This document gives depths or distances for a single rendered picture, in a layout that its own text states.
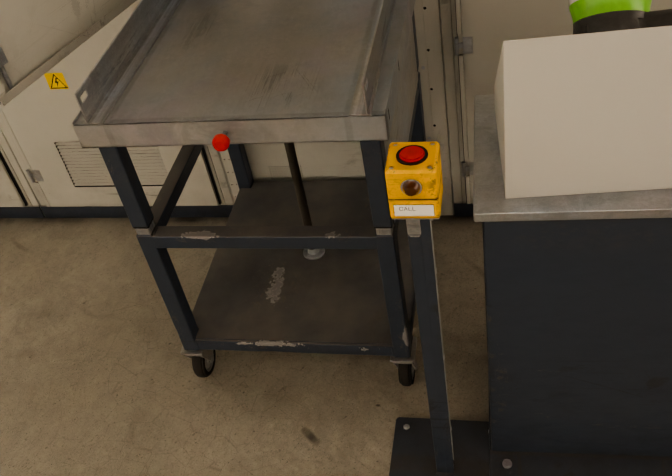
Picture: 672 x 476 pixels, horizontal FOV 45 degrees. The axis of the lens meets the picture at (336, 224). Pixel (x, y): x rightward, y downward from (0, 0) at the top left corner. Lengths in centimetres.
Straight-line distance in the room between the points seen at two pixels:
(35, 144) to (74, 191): 20
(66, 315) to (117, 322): 18
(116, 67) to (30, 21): 24
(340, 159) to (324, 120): 93
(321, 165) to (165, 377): 76
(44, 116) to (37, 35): 73
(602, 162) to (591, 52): 21
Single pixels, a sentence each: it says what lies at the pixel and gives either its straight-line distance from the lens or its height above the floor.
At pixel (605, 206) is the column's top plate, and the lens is 139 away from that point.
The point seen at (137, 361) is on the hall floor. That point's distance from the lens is 232.
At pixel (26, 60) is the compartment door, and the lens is 191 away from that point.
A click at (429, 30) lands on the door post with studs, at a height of 64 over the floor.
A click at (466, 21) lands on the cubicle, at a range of 210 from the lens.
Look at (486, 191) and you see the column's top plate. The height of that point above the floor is 75.
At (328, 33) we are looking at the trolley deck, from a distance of 174.
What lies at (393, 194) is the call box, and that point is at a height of 85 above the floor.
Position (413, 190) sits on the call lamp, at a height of 87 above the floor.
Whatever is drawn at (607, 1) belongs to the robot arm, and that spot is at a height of 102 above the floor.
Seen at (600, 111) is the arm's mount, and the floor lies 91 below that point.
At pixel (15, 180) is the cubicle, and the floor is 17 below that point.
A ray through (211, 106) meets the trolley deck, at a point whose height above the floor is 85.
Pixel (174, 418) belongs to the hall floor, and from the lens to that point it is 216.
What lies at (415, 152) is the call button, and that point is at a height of 91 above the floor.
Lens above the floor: 166
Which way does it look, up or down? 41 degrees down
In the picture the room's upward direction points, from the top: 11 degrees counter-clockwise
